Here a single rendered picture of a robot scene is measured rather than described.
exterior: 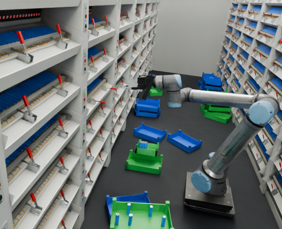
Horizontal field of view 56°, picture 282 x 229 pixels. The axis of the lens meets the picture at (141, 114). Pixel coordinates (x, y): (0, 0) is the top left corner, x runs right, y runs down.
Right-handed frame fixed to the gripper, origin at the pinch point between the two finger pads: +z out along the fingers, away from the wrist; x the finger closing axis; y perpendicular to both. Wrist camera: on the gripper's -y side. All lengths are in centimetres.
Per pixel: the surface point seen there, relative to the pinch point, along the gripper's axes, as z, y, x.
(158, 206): -22, -49, 60
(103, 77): 21.0, 4.7, -16.1
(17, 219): 23, -18, 104
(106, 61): 11.2, 18.9, 0.5
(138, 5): 11, 51, -156
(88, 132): 22.1, -19.6, 27.6
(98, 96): 16.2, -0.9, 13.2
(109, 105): 19.4, -18.3, -16.1
